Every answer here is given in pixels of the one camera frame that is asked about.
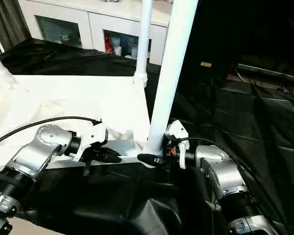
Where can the white plastic table top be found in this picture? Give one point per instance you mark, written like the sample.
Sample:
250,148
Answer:
76,98

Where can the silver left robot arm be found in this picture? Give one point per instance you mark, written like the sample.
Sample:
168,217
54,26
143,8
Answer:
44,147

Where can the black table mat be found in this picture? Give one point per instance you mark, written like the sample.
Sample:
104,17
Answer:
235,110

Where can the white cabinet with glass doors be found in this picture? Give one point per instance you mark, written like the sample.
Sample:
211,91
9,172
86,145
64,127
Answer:
100,19

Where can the long dark metal rod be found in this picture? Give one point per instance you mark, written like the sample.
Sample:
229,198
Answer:
272,73

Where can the grey curtain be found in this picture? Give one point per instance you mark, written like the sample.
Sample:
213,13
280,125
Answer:
7,22

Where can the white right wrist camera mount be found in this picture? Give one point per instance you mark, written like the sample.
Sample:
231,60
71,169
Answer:
176,132

